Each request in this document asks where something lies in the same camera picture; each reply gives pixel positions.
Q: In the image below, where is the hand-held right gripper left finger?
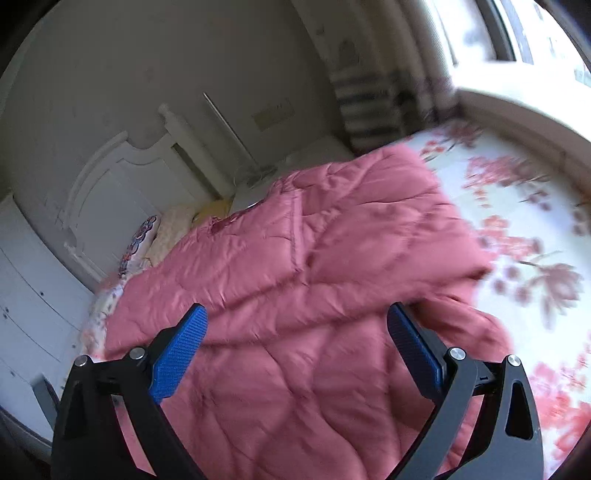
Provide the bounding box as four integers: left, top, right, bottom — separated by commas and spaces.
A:
50, 303, 208, 480

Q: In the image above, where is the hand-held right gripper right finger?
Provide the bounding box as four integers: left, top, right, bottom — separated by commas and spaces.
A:
387, 302, 546, 480

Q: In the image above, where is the pink quilted comforter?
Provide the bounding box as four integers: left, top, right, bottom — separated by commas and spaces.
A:
104, 143, 515, 480

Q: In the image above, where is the floral patterned pillow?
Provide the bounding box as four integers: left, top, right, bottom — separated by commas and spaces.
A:
117, 215, 160, 280

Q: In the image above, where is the cream pillow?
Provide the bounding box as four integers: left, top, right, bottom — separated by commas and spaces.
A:
145, 203, 204, 266

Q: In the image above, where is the yellow floral sheet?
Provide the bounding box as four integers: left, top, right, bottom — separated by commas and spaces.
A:
194, 198, 234, 227

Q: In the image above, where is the floral bed sheet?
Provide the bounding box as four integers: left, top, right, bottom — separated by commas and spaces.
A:
82, 121, 591, 480

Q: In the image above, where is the white wardrobe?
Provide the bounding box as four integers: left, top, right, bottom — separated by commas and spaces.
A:
0, 191, 95, 444

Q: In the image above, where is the white bed headboard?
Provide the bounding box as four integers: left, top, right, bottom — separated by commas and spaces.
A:
60, 104, 236, 282

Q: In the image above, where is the white bedside table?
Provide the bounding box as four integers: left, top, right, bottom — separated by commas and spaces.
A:
233, 136, 354, 210

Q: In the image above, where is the thin metal pole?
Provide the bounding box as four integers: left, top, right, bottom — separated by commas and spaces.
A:
203, 92, 259, 174

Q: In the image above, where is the striped curtain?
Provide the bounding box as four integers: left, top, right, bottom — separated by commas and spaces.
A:
330, 69, 458, 151

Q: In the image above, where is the window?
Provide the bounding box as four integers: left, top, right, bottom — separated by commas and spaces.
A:
434, 0, 591, 88

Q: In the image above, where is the wall socket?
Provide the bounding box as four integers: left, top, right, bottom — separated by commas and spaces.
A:
252, 99, 296, 132

